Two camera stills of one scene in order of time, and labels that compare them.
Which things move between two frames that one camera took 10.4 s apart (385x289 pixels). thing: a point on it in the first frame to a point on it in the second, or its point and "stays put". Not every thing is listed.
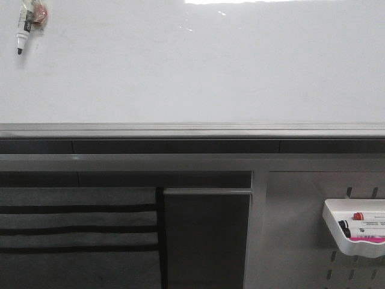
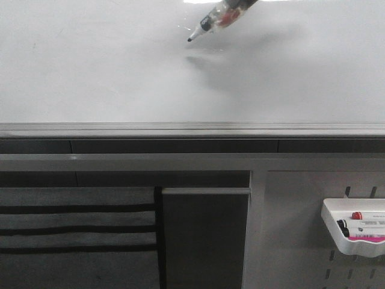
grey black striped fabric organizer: [83, 238] stays put
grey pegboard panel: [289, 243] stays put
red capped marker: [369, 216] stays put
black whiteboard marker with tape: [32, 17] to [225, 13]
